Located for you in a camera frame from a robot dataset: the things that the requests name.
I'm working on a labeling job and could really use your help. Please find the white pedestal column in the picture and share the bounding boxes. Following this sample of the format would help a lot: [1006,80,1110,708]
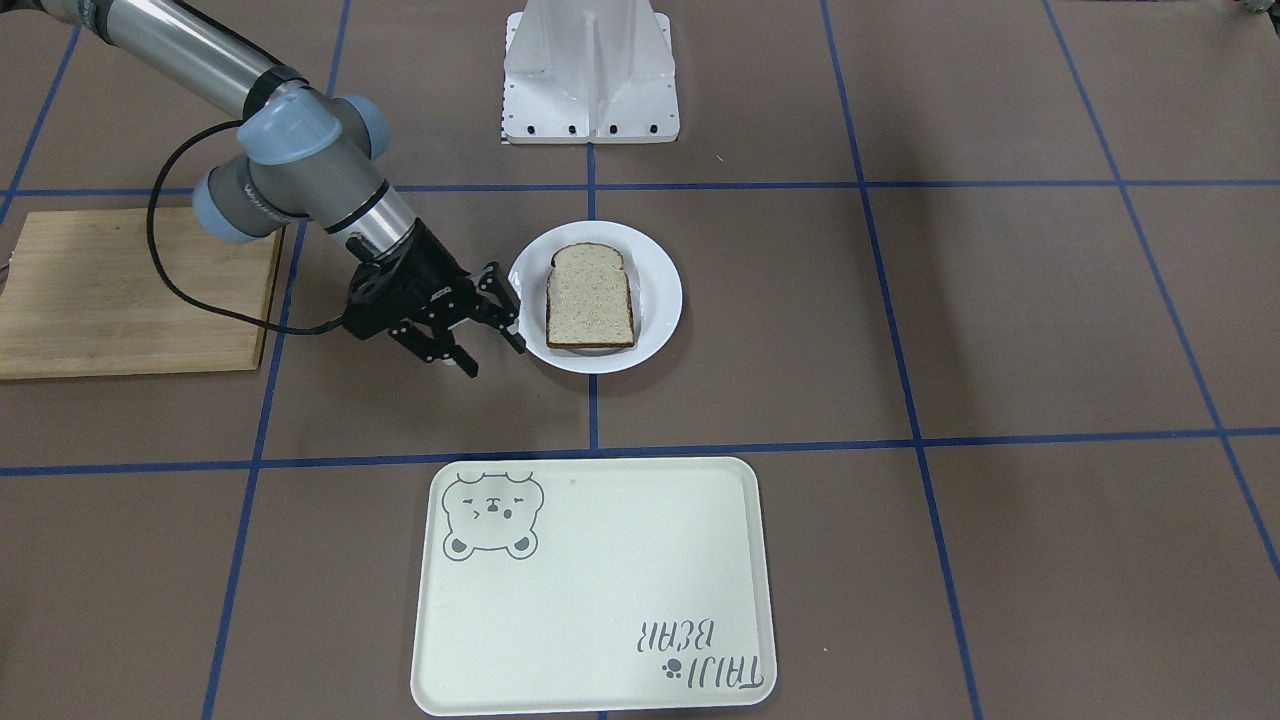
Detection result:
[500,1,681,145]

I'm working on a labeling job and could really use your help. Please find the white round plate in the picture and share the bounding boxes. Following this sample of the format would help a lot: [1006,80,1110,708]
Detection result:
[508,220,684,375]

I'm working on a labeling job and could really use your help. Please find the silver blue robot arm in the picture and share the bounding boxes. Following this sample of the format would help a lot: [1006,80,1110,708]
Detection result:
[3,1,527,377]

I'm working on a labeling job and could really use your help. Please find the black camera cable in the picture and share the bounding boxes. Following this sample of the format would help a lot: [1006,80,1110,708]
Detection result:
[146,120,351,337]

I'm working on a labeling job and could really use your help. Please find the white bread slice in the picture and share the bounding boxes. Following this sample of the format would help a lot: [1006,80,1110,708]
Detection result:
[547,243,636,350]

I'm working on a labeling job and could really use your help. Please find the cream bear tray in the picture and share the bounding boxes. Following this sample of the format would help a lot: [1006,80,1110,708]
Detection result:
[410,457,778,717]

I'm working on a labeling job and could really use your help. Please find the wooden cutting board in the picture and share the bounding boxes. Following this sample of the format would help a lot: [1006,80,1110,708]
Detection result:
[1,208,282,380]

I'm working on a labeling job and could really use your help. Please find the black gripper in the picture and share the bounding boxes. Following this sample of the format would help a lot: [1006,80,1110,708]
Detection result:
[342,219,527,378]

